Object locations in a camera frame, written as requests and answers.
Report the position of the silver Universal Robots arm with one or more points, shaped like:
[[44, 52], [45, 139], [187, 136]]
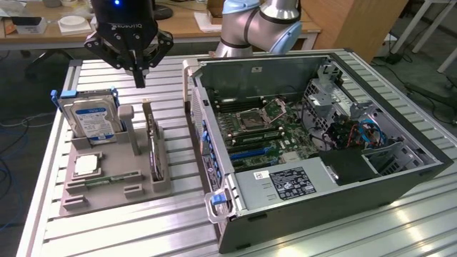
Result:
[[242, 24]]

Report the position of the metal disk bay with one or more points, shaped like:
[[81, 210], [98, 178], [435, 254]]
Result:
[[321, 101]]

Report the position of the white square holder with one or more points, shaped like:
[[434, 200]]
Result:
[[73, 26]]

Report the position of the black power brick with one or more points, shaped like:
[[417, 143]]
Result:
[[393, 59]]

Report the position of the green RAM stick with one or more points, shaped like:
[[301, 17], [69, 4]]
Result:
[[102, 180]]

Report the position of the grey metal drive bracket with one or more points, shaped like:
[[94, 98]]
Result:
[[391, 160]]

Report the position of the wooden cabinet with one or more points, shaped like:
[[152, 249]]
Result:
[[357, 26]]

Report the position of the white box with black top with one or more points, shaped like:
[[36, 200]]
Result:
[[32, 28]]

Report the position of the white table frame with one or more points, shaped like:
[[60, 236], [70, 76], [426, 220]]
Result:
[[427, 26]]

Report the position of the black floor stand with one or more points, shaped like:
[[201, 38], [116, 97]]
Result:
[[431, 93]]

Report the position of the silver CPU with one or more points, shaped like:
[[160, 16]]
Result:
[[85, 164]]

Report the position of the white papers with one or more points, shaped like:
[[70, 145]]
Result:
[[206, 26]]

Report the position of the grey cup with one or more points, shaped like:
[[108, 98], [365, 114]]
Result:
[[52, 3]]

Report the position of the black lamp base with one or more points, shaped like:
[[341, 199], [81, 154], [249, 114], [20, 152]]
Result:
[[165, 13]]

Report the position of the grey parts rack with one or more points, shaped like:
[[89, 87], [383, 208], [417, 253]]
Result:
[[113, 166]]

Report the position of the metal socket cover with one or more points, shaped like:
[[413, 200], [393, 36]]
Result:
[[274, 111]]

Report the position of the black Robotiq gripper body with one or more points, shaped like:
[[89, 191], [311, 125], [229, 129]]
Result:
[[124, 24]]

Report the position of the dark installed RAM stick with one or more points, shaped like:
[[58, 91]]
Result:
[[257, 136]]

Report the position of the cardboard box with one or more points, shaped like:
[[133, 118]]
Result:
[[213, 8]]

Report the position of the blue expansion slot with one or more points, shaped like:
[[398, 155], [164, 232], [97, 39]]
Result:
[[247, 154]]

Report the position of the black open PC case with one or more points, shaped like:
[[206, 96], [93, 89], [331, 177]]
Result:
[[321, 214]]

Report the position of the hard disk with blue caddy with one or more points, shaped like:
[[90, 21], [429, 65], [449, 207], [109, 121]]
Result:
[[89, 120]]

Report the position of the grey power supply unit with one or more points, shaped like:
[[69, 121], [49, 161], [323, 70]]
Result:
[[249, 187]]

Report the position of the wooden desk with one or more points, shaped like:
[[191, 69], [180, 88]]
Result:
[[45, 38]]

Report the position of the CPU socket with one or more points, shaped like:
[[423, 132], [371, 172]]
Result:
[[251, 120]]

